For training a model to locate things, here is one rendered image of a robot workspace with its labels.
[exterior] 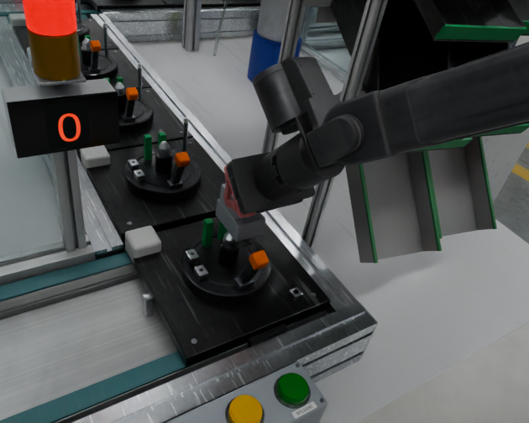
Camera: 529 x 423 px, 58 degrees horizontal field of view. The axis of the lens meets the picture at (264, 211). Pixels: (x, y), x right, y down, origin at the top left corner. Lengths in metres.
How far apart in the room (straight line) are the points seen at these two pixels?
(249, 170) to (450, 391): 0.51
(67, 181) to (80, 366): 0.25
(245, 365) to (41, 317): 0.31
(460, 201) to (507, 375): 0.31
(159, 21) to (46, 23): 1.27
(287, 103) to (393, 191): 0.40
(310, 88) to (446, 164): 0.51
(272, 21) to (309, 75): 1.04
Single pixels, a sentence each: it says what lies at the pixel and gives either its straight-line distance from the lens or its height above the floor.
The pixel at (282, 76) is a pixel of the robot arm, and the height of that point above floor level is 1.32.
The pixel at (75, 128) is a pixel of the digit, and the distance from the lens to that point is 0.62.
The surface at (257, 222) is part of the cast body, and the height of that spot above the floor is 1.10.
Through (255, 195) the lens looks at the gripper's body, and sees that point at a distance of 0.56.
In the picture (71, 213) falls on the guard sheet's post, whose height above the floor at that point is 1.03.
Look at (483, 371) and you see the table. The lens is 0.93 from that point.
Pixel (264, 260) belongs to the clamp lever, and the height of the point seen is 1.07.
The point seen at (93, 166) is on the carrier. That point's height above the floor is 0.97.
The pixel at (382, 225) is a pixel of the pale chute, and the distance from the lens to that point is 0.83.
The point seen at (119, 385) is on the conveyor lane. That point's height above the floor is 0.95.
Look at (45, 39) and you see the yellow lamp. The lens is 0.58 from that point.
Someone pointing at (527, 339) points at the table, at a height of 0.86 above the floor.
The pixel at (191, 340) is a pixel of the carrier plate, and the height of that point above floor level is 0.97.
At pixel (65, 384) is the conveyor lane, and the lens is 0.71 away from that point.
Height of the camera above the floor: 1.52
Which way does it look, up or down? 39 degrees down
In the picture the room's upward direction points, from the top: 11 degrees clockwise
